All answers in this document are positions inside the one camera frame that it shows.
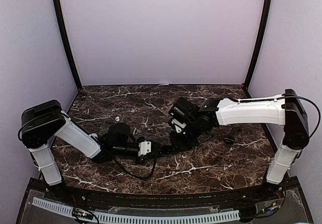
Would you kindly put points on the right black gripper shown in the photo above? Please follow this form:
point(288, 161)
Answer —
point(178, 146)

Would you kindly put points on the black frame post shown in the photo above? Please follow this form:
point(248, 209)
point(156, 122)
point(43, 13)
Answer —
point(66, 44)
point(258, 44)

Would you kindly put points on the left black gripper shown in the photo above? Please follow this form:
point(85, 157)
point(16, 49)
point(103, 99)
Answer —
point(144, 158)

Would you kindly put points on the black front rail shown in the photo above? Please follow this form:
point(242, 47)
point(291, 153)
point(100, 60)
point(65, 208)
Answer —
point(83, 197)

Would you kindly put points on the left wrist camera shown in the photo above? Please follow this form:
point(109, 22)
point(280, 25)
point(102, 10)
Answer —
point(145, 148)

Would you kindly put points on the right black frame post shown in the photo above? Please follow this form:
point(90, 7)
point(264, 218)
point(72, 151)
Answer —
point(258, 44)

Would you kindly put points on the black charging case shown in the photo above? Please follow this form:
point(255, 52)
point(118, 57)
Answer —
point(229, 139)
point(166, 150)

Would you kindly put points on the white slotted cable duct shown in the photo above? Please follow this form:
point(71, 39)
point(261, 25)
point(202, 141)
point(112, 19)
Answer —
point(136, 215)

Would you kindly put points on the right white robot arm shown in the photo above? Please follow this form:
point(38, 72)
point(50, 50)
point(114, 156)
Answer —
point(189, 121)

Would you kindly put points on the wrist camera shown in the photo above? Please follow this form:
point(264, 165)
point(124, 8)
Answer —
point(145, 148)
point(177, 126)

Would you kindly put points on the left black frame post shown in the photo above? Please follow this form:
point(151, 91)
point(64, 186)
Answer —
point(66, 44)

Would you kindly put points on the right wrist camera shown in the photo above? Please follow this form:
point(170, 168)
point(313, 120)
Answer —
point(177, 126)

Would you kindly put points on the black closed charging case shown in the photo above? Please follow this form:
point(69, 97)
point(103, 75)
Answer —
point(229, 139)

